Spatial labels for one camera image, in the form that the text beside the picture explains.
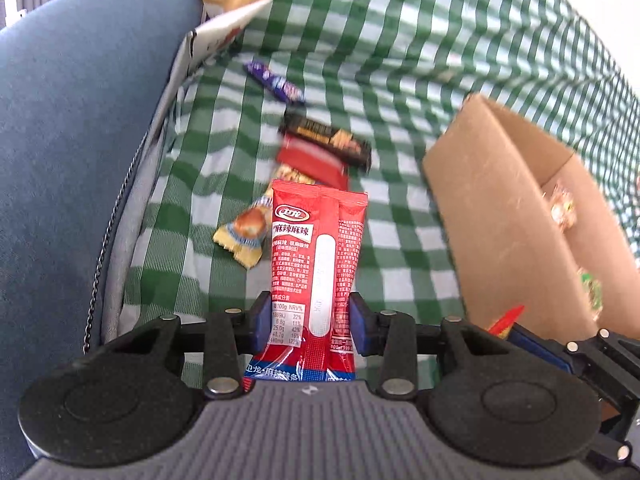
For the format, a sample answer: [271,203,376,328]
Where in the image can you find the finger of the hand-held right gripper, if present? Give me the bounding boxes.
[507,322,640,413]
[589,435,632,467]

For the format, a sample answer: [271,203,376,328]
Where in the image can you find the pale yellow snack packet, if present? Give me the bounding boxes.
[275,162,317,187]

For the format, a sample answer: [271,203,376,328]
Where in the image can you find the red yellow snack packet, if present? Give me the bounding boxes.
[487,304,527,339]

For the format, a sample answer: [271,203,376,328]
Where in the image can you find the plain red snack packet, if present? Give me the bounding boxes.
[276,135,349,190]

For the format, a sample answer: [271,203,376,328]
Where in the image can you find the yellow orange snack packet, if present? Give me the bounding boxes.
[213,196,273,267]

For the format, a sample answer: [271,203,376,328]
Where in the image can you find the purple snack packet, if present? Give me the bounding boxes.
[243,60,307,106]

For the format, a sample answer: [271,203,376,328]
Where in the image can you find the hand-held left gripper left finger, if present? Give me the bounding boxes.
[107,290,273,401]

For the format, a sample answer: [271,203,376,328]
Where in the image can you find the brown cardboard box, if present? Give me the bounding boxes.
[422,92,640,346]

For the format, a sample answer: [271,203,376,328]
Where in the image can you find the green snack packet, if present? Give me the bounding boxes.
[575,266,607,322]

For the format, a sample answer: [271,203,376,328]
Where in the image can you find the red white-print snack packet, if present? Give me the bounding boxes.
[242,178,370,383]

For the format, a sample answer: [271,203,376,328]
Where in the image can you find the blue sofa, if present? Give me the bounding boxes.
[0,0,206,480]

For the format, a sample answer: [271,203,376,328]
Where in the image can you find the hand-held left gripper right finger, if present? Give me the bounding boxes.
[348,291,502,401]

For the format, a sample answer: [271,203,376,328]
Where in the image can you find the green white checked cloth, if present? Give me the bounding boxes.
[117,0,640,396]

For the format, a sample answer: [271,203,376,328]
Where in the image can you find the shiny gold red packet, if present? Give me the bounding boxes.
[549,184,579,234]

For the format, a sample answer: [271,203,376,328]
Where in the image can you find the black snack bar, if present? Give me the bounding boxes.
[280,108,373,170]

